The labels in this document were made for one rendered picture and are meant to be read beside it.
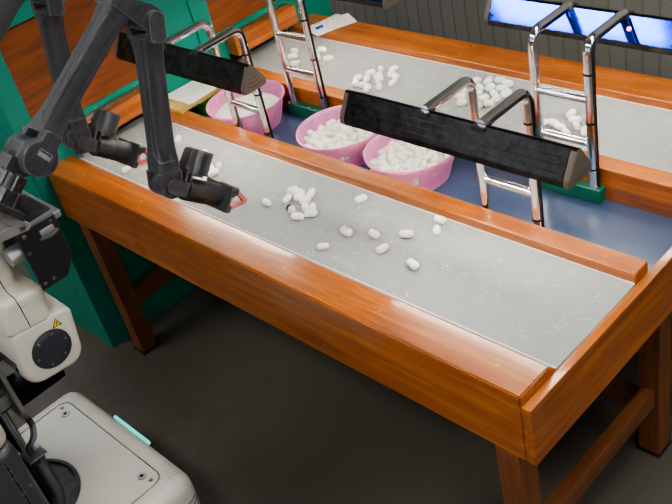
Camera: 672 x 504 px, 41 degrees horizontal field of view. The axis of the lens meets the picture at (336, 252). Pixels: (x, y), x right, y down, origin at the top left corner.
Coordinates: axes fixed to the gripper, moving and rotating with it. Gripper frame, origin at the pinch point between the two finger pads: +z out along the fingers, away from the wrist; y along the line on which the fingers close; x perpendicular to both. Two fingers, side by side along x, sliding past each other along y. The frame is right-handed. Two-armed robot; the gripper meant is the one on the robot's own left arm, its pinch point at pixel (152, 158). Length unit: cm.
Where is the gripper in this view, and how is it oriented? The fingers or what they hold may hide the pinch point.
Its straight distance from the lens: 264.7
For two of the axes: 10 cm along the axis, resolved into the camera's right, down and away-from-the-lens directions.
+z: 6.4, 1.1, 7.6
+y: -7.1, -3.0, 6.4
